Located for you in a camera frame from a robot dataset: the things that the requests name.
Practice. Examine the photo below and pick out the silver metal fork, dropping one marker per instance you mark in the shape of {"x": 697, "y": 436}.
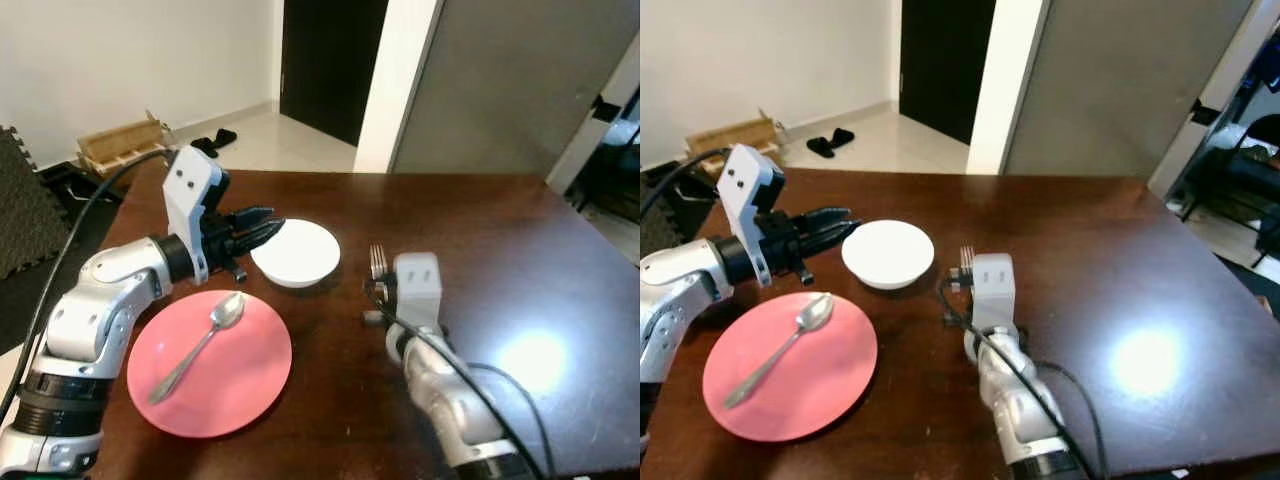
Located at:
{"x": 966, "y": 260}
{"x": 378, "y": 262}

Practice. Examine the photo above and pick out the white ceramic bowl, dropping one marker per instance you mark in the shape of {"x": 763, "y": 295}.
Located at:
{"x": 888, "y": 250}
{"x": 297, "y": 252}

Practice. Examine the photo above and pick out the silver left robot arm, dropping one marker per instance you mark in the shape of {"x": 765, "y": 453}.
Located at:
{"x": 680, "y": 290}
{"x": 100, "y": 300}

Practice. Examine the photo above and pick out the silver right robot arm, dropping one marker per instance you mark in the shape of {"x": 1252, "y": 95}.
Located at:
{"x": 1020, "y": 400}
{"x": 450, "y": 400}

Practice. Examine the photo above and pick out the black slipper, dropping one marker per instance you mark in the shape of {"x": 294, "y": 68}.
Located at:
{"x": 843, "y": 136}
{"x": 205, "y": 147}
{"x": 822, "y": 148}
{"x": 225, "y": 136}

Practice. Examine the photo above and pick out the silver metal spoon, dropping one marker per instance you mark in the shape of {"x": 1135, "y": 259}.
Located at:
{"x": 812, "y": 315}
{"x": 225, "y": 312}

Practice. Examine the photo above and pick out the wooden crate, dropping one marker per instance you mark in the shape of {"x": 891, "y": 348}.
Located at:
{"x": 120, "y": 148}
{"x": 735, "y": 135}

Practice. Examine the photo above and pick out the pink round plate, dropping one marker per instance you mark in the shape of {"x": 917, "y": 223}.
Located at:
{"x": 230, "y": 370}
{"x": 810, "y": 370}

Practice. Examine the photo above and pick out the dark foam floor mat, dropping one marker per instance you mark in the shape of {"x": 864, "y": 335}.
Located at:
{"x": 25, "y": 200}
{"x": 652, "y": 225}

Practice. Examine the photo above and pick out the black office chair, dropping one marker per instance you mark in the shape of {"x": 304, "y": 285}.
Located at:
{"x": 1240, "y": 170}
{"x": 615, "y": 150}

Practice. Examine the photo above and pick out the grey door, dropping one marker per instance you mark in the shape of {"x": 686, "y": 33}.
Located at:
{"x": 500, "y": 80}
{"x": 1120, "y": 80}

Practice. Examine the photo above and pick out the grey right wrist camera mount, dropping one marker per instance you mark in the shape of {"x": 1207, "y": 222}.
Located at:
{"x": 993, "y": 285}
{"x": 418, "y": 285}

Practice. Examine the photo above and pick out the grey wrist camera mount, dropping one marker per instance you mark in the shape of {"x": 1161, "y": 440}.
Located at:
{"x": 418, "y": 285}
{"x": 993, "y": 285}
{"x": 750, "y": 190}
{"x": 190, "y": 185}

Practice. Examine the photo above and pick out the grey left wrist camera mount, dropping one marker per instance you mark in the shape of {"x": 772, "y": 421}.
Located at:
{"x": 190, "y": 185}
{"x": 750, "y": 190}

